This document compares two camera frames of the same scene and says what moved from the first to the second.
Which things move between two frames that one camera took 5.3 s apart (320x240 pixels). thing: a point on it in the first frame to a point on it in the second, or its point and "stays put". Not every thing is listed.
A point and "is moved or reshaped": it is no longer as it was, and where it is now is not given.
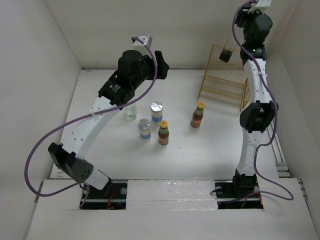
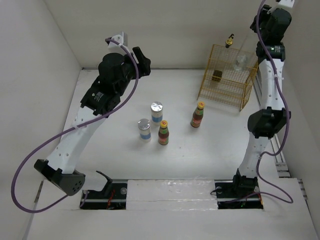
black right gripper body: (245, 19) to (264, 18)
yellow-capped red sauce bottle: (197, 115) stays put
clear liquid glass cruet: (131, 111) to (241, 62)
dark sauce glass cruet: (229, 47) is moved or reshaped
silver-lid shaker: (144, 125) stays put
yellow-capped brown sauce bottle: (163, 133) stays put
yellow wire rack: (225, 83) stays put
